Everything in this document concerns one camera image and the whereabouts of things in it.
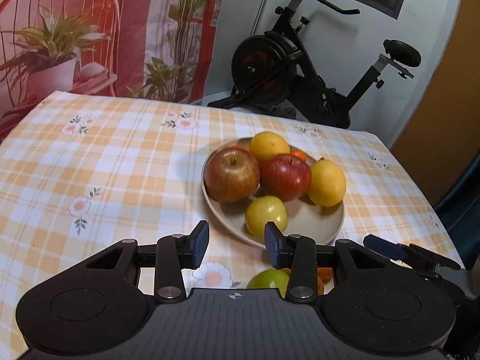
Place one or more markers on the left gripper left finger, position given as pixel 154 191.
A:
pixel 174 254

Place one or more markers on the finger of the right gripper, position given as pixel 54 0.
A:
pixel 386 246

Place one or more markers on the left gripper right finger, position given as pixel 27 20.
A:
pixel 297 253

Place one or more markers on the orange mandarin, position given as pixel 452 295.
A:
pixel 324 275
pixel 299 154

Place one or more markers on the green apple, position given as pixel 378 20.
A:
pixel 270 279

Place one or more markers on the yellow-green fruit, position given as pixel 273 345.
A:
pixel 265 209

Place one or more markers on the large yellow grapefruit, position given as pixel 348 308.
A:
pixel 328 184

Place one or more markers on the bright red apple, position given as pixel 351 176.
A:
pixel 285 176

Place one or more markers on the brownish red apple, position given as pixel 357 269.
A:
pixel 231 174

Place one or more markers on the small yellow lemon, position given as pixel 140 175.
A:
pixel 266 145

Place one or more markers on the cream round plate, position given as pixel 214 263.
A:
pixel 304 217

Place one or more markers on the wooden door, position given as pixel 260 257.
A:
pixel 441 138

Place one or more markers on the orange plaid floral tablecloth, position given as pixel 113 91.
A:
pixel 81 173

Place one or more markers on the pair of sandals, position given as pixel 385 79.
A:
pixel 287 112

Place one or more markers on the black exercise bike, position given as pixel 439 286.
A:
pixel 274 69

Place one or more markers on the red printed backdrop curtain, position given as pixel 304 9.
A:
pixel 152 49

